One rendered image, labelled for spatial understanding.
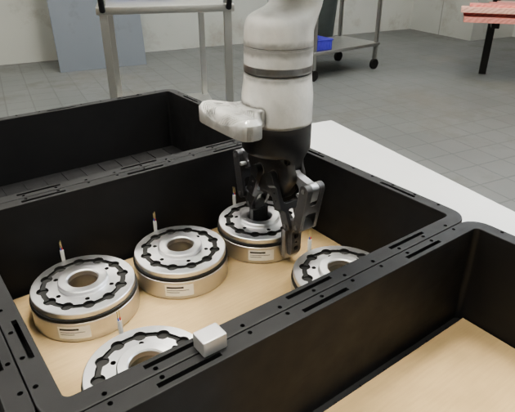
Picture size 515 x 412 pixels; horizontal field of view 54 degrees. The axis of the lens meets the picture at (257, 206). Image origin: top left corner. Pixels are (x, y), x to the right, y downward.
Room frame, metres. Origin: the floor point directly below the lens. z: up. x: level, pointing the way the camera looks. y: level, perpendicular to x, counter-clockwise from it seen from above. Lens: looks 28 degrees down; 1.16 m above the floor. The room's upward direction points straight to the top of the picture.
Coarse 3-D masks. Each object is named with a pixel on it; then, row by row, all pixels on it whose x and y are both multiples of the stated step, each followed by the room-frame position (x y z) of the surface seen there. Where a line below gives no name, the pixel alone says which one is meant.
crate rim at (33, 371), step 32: (192, 160) 0.57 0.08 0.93; (320, 160) 0.57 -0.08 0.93; (64, 192) 0.48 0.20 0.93; (448, 224) 0.41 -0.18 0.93; (384, 256) 0.36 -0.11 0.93; (0, 288) 0.31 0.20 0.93; (320, 288) 0.31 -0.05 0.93; (0, 320) 0.28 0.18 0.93; (256, 320) 0.28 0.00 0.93; (32, 352) 0.25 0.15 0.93; (192, 352) 0.25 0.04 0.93; (32, 384) 0.22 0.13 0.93; (96, 384) 0.22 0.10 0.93; (128, 384) 0.22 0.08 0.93
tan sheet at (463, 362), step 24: (456, 336) 0.37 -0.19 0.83; (480, 336) 0.37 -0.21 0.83; (408, 360) 0.34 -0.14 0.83; (432, 360) 0.34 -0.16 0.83; (456, 360) 0.34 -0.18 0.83; (480, 360) 0.34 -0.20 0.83; (504, 360) 0.34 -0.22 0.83; (384, 384) 0.31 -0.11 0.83; (408, 384) 0.31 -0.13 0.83; (432, 384) 0.31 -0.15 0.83; (456, 384) 0.31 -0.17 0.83; (480, 384) 0.31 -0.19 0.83; (504, 384) 0.31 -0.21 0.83; (336, 408) 0.29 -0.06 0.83; (360, 408) 0.29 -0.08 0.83; (384, 408) 0.29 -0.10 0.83; (408, 408) 0.29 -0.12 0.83; (432, 408) 0.29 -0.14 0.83; (456, 408) 0.29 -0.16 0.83; (480, 408) 0.29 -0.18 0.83; (504, 408) 0.29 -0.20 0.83
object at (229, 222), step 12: (240, 204) 0.58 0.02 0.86; (228, 216) 0.56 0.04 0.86; (228, 228) 0.52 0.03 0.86; (240, 228) 0.52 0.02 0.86; (252, 228) 0.52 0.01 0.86; (264, 228) 0.52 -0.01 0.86; (276, 228) 0.52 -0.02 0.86; (240, 240) 0.50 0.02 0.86; (252, 240) 0.50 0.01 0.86; (264, 240) 0.50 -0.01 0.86; (276, 240) 0.50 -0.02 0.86
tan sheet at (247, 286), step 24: (312, 240) 0.55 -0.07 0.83; (240, 264) 0.49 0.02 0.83; (264, 264) 0.49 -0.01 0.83; (288, 264) 0.49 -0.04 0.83; (216, 288) 0.45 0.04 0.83; (240, 288) 0.45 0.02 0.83; (264, 288) 0.45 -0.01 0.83; (288, 288) 0.45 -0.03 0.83; (24, 312) 0.41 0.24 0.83; (144, 312) 0.41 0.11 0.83; (168, 312) 0.41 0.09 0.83; (192, 312) 0.41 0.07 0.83; (216, 312) 0.41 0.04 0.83; (240, 312) 0.41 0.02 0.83; (48, 360) 0.34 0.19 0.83; (72, 360) 0.34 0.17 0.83; (72, 384) 0.31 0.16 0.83
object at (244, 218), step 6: (246, 210) 0.56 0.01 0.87; (270, 210) 0.56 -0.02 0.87; (240, 216) 0.54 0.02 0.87; (246, 216) 0.54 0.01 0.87; (270, 216) 0.55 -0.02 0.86; (276, 216) 0.54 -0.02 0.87; (246, 222) 0.53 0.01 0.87; (252, 222) 0.53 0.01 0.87; (258, 222) 0.53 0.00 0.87; (264, 222) 0.53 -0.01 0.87; (270, 222) 0.53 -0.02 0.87; (276, 222) 0.53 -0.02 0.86; (258, 228) 0.52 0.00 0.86
